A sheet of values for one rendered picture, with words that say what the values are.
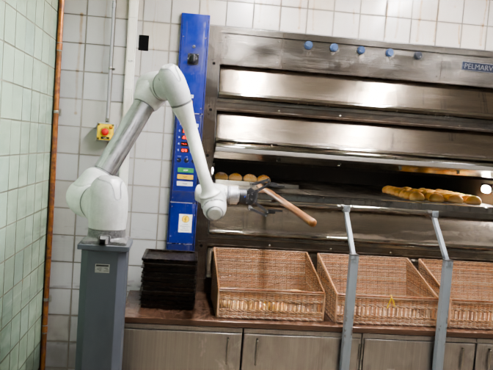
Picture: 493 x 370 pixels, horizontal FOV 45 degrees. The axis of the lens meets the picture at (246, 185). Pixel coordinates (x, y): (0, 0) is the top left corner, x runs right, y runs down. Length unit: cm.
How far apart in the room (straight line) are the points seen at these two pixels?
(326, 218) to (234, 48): 112
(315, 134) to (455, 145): 85
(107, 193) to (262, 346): 114
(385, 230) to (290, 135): 80
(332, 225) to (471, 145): 95
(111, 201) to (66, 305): 124
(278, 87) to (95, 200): 141
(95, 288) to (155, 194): 104
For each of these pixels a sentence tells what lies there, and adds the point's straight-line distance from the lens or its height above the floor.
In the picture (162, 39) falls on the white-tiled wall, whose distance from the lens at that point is 347.
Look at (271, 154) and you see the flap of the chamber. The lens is 331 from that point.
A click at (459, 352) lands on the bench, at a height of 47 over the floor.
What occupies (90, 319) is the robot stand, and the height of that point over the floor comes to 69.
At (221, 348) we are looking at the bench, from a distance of 306.
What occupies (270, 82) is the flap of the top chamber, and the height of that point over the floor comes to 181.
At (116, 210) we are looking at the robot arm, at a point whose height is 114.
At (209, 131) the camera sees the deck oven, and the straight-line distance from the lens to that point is 343.
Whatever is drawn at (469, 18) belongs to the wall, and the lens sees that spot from 386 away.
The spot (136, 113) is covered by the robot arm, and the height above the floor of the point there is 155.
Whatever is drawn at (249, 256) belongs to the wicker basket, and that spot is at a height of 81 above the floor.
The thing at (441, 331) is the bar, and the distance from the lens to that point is 323.
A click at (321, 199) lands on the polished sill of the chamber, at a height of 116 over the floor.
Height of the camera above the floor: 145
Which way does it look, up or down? 4 degrees down
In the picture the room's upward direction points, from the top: 4 degrees clockwise
